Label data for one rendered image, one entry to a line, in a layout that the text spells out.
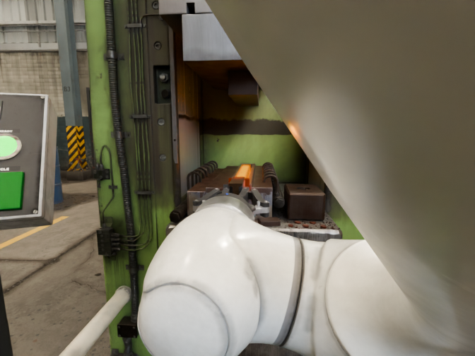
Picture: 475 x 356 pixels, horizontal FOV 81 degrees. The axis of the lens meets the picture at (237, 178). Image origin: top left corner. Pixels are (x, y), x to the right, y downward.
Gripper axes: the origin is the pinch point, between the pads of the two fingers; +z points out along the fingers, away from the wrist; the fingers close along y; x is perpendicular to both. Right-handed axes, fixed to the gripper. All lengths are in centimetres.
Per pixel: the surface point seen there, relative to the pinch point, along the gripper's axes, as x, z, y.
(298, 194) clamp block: -2.2, 5.2, 13.5
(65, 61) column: 142, 557, -425
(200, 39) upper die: 31.5, 6.4, -8.5
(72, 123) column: 9, 552, -423
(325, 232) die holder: -8.7, -1.1, 18.5
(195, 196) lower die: -3.0, 5.0, -10.4
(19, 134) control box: 11.7, -3.7, -44.4
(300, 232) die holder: -8.8, -1.1, 13.3
